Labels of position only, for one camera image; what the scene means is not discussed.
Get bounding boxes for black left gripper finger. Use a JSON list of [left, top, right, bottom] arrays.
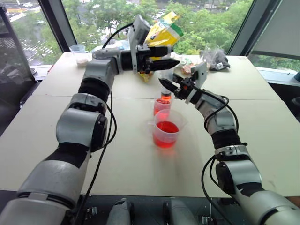
[[150, 58, 181, 72], [150, 45, 174, 58]]

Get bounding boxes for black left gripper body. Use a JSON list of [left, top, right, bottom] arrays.
[[136, 45, 153, 74]]

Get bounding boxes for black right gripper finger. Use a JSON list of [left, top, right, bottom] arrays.
[[173, 73, 186, 85], [158, 78, 180, 95]]

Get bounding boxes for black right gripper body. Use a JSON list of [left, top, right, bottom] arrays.
[[174, 78, 196, 100]]

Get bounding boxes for small clear cup red liquid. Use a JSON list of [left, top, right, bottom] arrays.
[[153, 98, 174, 117]]

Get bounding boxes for large clear measuring cup red liquid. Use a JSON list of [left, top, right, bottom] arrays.
[[147, 109, 188, 151]]

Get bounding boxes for empty clear measuring cup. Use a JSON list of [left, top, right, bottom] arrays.
[[69, 44, 90, 55]]

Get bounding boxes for orange snack packet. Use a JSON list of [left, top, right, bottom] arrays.
[[180, 64, 196, 75]]

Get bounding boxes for yellow snack bag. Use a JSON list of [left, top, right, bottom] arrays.
[[140, 11, 184, 84]]

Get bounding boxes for clear drinking glass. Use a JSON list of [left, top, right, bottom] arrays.
[[203, 43, 222, 63]]

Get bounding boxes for grey cloth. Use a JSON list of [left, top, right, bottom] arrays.
[[207, 50, 232, 72]]

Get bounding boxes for small clear bowl white contents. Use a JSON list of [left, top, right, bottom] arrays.
[[75, 53, 93, 68]]

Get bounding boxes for grey roller blind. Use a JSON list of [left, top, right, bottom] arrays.
[[250, 0, 300, 59]]

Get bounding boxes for grey rounded shape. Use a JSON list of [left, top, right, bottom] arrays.
[[163, 197, 198, 225], [109, 198, 135, 225]]

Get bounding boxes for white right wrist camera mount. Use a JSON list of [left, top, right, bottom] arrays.
[[185, 62, 208, 105]]

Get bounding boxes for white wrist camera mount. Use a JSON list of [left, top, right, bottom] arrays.
[[185, 62, 208, 105], [127, 14, 151, 75]]

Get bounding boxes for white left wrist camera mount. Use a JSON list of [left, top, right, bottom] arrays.
[[127, 14, 151, 75]]

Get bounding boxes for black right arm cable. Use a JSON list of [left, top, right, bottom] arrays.
[[201, 88, 248, 225]]

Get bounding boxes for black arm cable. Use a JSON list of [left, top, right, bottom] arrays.
[[78, 22, 134, 225], [201, 88, 248, 225]]

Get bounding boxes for dark window frame post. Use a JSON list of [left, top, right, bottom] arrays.
[[228, 0, 278, 57], [37, 0, 77, 53]]

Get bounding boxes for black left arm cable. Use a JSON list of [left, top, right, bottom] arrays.
[[78, 22, 134, 225]]

